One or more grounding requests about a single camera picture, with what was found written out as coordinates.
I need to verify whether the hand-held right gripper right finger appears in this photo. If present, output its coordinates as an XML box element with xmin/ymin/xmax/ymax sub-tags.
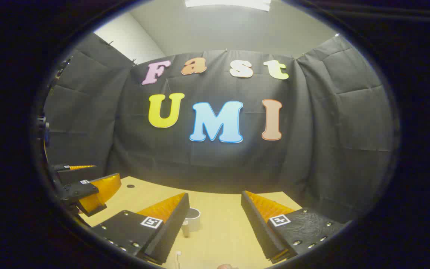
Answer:
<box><xmin>240</xmin><ymin>190</ymin><xmax>346</xmax><ymax>264</ymax></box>

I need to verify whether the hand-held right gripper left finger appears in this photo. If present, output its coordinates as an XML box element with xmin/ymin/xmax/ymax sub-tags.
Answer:
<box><xmin>90</xmin><ymin>192</ymin><xmax>190</xmax><ymax>265</ymax></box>

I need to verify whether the white cup with wooden handle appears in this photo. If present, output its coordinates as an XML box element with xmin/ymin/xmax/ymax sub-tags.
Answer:
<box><xmin>182</xmin><ymin>208</ymin><xmax>202</xmax><ymax>238</ymax></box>

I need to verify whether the wooden desktop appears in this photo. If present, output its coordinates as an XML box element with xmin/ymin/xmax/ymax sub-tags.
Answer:
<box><xmin>79</xmin><ymin>176</ymin><xmax>303</xmax><ymax>269</ymax></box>

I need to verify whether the black backdrop cloth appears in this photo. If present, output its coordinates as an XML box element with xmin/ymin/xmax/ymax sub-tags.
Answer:
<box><xmin>43</xmin><ymin>33</ymin><xmax>394</xmax><ymax>225</ymax></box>

